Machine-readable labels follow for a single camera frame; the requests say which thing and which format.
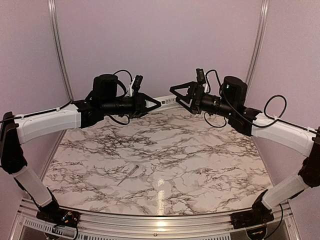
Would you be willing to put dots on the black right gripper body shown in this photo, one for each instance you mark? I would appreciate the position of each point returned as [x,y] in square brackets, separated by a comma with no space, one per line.
[197,104]

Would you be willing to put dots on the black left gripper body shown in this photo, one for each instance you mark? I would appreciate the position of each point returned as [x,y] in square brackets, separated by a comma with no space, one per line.
[139,107]

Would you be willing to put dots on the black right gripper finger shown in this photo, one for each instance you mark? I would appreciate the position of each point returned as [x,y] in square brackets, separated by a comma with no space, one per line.
[185,106]
[184,91]

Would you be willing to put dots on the white remote control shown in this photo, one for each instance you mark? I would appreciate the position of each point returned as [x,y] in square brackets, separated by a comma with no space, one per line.
[167,102]

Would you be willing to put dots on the small clear-handled screwdriver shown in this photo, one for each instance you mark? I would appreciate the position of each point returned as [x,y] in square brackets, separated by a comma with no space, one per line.
[129,174]

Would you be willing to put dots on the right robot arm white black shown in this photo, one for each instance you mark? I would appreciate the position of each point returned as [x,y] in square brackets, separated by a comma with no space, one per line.
[253,123]

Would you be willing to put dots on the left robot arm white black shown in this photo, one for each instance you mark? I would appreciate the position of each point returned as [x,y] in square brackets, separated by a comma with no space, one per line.
[108,98]

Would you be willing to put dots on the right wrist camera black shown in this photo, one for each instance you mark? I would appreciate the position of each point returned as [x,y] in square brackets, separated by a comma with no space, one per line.
[200,75]

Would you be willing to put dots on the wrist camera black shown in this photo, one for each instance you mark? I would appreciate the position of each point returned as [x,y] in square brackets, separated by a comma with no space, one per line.
[136,84]
[200,75]

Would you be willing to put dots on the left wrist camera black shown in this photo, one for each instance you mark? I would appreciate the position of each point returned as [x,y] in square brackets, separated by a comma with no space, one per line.
[136,84]

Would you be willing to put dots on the right aluminium corner post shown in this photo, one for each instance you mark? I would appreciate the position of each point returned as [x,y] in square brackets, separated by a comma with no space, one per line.
[262,22]

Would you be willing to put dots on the aluminium corner post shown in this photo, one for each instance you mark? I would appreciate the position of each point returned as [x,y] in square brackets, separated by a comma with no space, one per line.
[262,22]
[58,48]

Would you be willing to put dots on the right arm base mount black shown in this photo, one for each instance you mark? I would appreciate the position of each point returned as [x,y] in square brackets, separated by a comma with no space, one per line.
[250,218]

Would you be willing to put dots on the left aluminium corner post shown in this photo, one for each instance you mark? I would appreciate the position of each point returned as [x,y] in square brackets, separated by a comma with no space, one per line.
[58,48]

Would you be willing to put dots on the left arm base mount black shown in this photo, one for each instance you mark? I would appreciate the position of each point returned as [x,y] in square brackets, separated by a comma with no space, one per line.
[60,217]

